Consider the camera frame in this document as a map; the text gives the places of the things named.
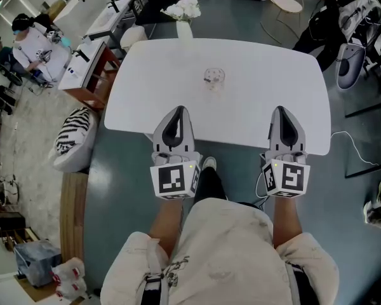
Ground white-top wooden desk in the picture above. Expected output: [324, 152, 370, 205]
[57, 39, 121, 111]

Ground white vase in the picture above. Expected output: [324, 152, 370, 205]
[176, 20, 194, 40]

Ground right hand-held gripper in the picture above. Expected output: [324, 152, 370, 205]
[260, 105, 312, 200]

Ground white table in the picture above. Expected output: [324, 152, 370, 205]
[104, 38, 331, 156]

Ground wooden platform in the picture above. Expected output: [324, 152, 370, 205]
[59, 172, 90, 262]

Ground person's cream shirt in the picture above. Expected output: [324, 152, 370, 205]
[100, 197, 340, 305]

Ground blue-grey wrapped box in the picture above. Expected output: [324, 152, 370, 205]
[13, 240, 63, 288]

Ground white flowers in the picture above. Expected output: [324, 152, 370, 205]
[160, 0, 202, 24]

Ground white floor cable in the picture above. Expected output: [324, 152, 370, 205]
[330, 130, 381, 182]

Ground grey backpack strap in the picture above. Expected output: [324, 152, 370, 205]
[136, 238, 175, 305]

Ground person's white shoe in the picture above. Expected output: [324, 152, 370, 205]
[201, 156, 217, 171]

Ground clear plastic bag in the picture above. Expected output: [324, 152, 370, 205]
[50, 257, 86, 279]
[54, 276, 87, 301]

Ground clear glass cup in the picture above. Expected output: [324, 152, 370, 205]
[203, 67, 226, 92]

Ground person's left forearm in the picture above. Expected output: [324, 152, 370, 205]
[148, 198, 187, 260]

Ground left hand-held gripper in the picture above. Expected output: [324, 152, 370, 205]
[149, 105, 204, 201]

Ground white round stool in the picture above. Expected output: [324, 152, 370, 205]
[119, 25, 147, 55]

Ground person's black trouser leg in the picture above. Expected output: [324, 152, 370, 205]
[193, 166, 227, 203]

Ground white desk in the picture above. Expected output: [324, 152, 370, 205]
[84, 0, 140, 41]

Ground wicker chair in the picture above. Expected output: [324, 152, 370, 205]
[260, 0, 305, 46]

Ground striped beanbag cushion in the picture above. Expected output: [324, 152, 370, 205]
[48, 106, 99, 173]

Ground person's right forearm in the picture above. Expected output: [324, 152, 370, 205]
[272, 196, 303, 250]

